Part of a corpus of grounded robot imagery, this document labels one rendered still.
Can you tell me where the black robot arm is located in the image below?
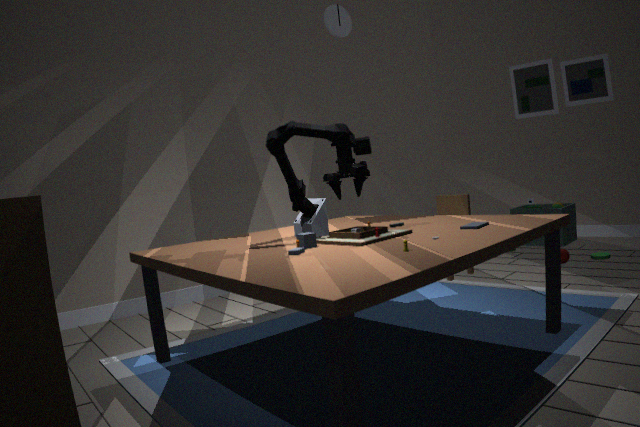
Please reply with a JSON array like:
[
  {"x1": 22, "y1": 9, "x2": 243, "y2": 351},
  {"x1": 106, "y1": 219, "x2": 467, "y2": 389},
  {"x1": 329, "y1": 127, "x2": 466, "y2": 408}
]
[{"x1": 266, "y1": 121, "x2": 372, "y2": 218}]

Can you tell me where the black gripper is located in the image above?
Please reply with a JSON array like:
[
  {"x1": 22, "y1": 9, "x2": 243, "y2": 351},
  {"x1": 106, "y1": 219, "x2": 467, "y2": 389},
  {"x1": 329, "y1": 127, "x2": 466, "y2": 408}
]
[{"x1": 323, "y1": 156, "x2": 370, "y2": 200}]

